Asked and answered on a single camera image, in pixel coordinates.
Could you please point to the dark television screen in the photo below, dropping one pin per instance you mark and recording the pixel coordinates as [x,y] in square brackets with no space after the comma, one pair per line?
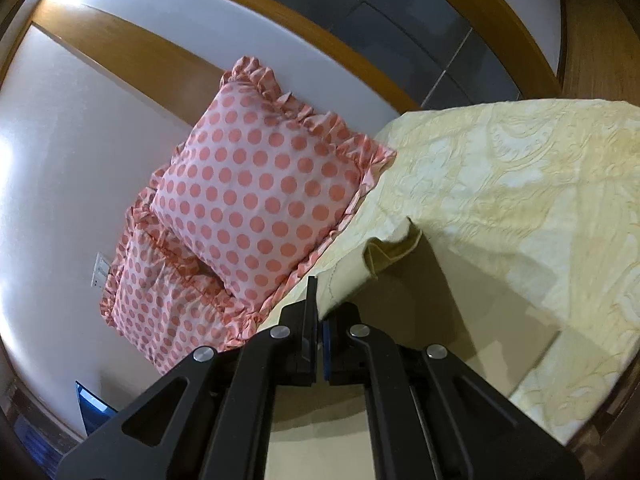
[93,411]

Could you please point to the khaki pant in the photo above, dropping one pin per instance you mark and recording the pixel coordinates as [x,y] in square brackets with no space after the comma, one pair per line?
[419,297]

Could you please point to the pink polka dot pillow left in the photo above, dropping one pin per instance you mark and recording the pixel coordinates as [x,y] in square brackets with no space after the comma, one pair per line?
[160,296]

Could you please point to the pink polka dot pillow right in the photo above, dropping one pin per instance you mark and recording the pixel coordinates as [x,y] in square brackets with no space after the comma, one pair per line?
[263,182]

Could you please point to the white wall switch plate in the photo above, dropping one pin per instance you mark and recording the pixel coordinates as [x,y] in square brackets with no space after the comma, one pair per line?
[101,269]

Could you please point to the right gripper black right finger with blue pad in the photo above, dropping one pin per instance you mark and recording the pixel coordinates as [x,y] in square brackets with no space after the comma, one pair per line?
[430,416]

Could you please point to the wooden headboard frame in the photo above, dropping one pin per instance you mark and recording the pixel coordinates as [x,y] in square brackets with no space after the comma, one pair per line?
[366,60]

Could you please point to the pink polka dot pillow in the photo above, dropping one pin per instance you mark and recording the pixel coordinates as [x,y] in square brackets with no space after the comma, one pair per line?
[160,296]
[263,182]

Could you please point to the cream patterned bedspread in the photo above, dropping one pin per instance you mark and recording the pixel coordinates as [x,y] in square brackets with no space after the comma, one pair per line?
[543,197]

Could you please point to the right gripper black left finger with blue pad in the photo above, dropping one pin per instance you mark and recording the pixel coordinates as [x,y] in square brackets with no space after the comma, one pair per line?
[210,416]

